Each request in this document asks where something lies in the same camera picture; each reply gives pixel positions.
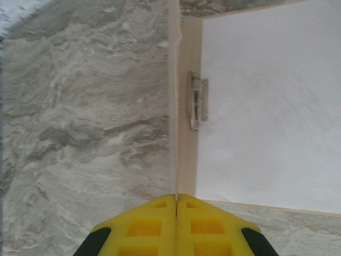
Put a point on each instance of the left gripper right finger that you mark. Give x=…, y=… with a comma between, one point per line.
x=210, y=232

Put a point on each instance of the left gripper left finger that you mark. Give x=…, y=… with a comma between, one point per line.
x=144, y=232

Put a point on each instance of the tan paper folder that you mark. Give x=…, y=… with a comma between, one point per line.
x=186, y=146

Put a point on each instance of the metal folder clip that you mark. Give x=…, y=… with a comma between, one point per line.
x=197, y=106

